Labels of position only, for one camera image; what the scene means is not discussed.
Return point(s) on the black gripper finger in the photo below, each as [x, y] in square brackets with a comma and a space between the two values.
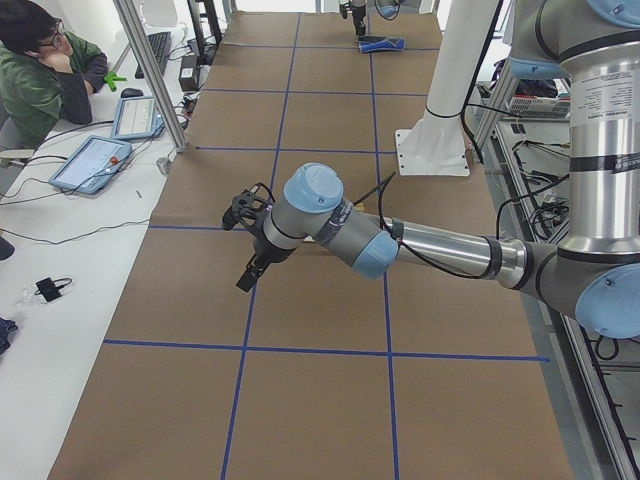
[254, 269]

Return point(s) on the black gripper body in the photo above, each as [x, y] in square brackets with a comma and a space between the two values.
[358, 14]
[268, 251]

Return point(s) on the blue grey towel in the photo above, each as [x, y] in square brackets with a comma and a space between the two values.
[372, 44]

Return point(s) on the black power adapter box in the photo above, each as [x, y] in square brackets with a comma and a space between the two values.
[189, 73]

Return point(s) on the far blue teach pendant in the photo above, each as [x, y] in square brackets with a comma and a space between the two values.
[137, 118]

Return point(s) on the blue teach pendant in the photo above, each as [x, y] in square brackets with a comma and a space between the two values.
[137, 118]
[92, 165]

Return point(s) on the near blue teach pendant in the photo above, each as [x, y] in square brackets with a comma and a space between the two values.
[92, 165]

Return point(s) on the black keyboard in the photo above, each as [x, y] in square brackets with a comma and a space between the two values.
[160, 44]

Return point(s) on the black computer mouse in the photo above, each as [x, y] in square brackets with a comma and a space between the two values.
[131, 93]

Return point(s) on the green plastic clamp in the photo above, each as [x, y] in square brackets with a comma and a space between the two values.
[112, 79]

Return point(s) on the person in green jacket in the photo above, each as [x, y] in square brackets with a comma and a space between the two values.
[48, 74]

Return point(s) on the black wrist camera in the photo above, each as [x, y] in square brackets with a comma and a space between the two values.
[246, 209]

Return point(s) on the white camera pillar with base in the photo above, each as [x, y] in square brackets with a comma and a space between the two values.
[435, 145]

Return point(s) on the aluminium frame post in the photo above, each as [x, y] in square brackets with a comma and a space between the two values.
[141, 48]

